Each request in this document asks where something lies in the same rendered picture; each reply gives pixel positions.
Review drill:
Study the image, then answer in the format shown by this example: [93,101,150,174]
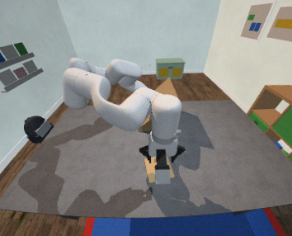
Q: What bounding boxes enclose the tan flat mat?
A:
[144,157,175,183]

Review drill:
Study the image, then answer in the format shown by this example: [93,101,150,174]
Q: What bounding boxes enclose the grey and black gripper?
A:
[139,131,186,163]

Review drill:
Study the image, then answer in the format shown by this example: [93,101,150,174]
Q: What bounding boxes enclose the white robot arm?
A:
[63,58,181,184]

